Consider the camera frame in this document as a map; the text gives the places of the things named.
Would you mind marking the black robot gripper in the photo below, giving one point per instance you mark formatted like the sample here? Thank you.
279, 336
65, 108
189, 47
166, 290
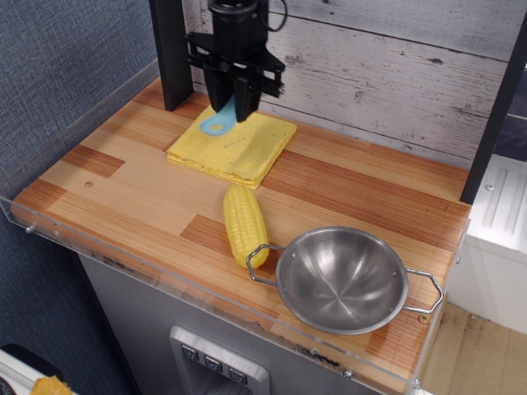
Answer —
234, 57

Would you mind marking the light blue brush spoon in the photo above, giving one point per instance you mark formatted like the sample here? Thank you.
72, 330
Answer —
221, 122

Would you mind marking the steel bowl with wire handles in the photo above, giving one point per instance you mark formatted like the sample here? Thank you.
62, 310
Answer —
345, 281

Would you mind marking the yellow folded cloth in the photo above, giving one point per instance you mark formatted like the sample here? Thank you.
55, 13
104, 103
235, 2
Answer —
243, 156

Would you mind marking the yellow plastic corn cob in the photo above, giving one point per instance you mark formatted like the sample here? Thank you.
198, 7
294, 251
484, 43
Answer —
244, 223

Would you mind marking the clear acrylic table guard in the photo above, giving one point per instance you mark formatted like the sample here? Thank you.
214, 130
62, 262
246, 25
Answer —
83, 148

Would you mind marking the grey dispenser button panel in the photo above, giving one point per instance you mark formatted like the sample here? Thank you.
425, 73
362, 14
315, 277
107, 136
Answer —
207, 368

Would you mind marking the white toy sink counter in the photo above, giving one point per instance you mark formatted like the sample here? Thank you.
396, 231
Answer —
488, 277

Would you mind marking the yellow object bottom left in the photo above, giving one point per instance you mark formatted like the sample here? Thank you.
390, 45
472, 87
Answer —
50, 386

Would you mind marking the black vertical post left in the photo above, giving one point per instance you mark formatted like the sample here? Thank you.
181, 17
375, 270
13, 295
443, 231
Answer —
172, 51

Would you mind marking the black vertical post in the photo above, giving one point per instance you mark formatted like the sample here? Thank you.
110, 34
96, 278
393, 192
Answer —
172, 51
501, 105

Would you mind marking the black vertical post right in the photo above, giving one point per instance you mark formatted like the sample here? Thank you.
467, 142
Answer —
501, 105

